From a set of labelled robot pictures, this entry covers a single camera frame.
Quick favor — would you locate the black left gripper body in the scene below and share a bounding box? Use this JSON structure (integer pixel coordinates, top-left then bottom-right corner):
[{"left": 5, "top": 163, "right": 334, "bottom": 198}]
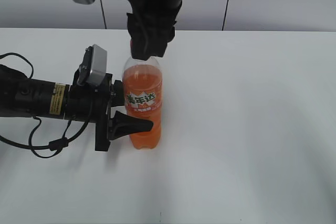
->
[{"left": 65, "top": 73, "right": 112, "bottom": 152}]

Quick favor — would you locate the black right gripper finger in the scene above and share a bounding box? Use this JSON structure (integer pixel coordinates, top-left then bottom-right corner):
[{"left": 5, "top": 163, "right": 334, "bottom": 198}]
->
[
  {"left": 127, "top": 13, "right": 151, "bottom": 61},
  {"left": 149, "top": 22, "right": 175, "bottom": 58}
]

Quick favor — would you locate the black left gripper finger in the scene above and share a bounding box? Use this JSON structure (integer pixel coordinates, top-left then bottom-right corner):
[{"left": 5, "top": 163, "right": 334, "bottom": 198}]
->
[
  {"left": 112, "top": 80, "right": 123, "bottom": 106},
  {"left": 108, "top": 111, "right": 153, "bottom": 141}
]

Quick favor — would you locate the orange Mirinda soda bottle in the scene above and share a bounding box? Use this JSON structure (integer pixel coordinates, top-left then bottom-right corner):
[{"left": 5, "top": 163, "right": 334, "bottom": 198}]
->
[{"left": 122, "top": 57, "right": 163, "bottom": 150}]

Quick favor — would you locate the orange bottle cap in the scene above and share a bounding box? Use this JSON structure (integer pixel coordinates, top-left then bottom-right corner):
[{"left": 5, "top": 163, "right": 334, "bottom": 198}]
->
[{"left": 130, "top": 39, "right": 133, "bottom": 54}]

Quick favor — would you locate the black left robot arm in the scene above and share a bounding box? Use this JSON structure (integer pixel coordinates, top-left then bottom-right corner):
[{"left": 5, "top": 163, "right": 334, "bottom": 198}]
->
[{"left": 1, "top": 65, "right": 153, "bottom": 155}]

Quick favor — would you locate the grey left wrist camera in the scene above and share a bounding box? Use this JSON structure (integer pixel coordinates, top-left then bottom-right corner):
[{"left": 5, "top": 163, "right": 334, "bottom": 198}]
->
[{"left": 77, "top": 44, "right": 107, "bottom": 87}]

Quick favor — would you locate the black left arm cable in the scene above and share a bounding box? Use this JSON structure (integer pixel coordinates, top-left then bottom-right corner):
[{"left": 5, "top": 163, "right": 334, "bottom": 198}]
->
[{"left": 0, "top": 52, "right": 92, "bottom": 159}]

